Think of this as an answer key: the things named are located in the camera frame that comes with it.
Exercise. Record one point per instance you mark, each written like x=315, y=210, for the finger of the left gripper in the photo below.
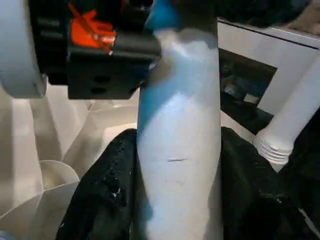
x=250, y=12

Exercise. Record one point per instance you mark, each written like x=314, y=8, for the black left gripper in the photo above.
x=105, y=62

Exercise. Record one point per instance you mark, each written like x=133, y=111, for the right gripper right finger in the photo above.
x=262, y=195

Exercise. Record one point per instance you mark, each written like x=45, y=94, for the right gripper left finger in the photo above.
x=100, y=187

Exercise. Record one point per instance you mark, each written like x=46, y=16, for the white plastic table top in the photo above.
x=25, y=125

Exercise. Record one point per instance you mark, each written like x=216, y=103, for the white plastic table leg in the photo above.
x=295, y=112
x=180, y=125

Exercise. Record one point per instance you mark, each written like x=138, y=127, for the white glass door cabinet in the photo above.
x=275, y=50

